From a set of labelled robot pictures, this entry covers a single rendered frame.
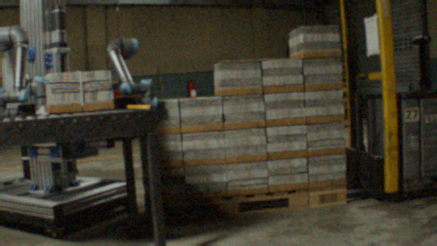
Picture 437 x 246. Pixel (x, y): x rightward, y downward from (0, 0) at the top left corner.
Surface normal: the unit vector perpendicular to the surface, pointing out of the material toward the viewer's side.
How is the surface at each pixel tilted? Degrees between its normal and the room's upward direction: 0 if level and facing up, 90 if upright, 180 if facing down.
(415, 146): 90
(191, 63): 90
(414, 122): 90
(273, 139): 90
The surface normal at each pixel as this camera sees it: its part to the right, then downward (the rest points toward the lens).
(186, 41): 0.44, 0.03
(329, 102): 0.11, 0.05
